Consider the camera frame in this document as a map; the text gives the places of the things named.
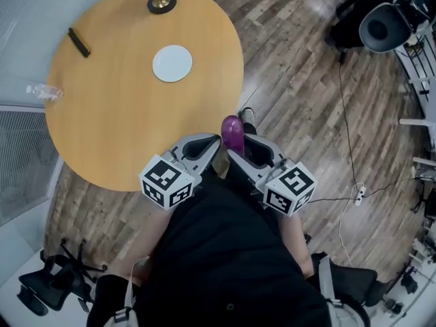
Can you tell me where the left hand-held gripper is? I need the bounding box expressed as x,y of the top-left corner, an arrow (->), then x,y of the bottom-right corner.
138,133 -> 224,211

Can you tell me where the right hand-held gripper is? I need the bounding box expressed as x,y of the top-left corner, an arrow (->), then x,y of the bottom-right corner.
227,134 -> 320,217

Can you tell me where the purple eggplant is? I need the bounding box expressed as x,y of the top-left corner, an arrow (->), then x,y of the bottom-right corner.
220,114 -> 245,157

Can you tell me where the person's left forearm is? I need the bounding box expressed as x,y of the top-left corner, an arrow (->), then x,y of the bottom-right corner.
129,255 -> 153,285

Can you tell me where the person's right forearm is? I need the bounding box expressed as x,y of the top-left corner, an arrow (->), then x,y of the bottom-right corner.
278,211 -> 315,281

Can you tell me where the person's grey shoe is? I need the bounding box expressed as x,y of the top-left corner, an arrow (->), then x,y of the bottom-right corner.
237,106 -> 256,126

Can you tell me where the round wooden table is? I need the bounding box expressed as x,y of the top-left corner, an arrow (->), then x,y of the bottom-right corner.
44,0 -> 245,193

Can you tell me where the white round plate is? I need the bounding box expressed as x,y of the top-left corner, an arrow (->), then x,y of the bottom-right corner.
152,45 -> 193,82

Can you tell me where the person's black clothing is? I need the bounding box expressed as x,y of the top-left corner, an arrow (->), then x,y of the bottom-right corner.
134,170 -> 333,327

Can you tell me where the white power strip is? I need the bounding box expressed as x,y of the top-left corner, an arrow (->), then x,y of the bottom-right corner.
354,182 -> 367,206

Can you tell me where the black backpack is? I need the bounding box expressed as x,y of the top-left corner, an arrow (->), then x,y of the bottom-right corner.
306,252 -> 390,308

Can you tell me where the black remote control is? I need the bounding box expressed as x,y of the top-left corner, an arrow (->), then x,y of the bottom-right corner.
67,27 -> 92,59

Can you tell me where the clear plastic bottle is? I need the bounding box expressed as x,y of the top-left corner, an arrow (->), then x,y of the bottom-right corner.
26,83 -> 65,102

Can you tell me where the metal mesh panel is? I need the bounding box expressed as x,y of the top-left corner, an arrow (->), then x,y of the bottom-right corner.
0,109 -> 64,226

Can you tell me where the black office chair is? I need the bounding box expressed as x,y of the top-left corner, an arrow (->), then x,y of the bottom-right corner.
16,239 -> 107,317

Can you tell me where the black floor cable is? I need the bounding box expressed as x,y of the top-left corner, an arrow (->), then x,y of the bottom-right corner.
339,51 -> 423,204

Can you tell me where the white floor cable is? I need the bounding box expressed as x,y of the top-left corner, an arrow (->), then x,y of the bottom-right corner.
339,182 -> 364,267

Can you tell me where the grey shoulder strap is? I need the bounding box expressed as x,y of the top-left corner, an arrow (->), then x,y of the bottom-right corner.
318,255 -> 343,327
113,277 -> 138,327

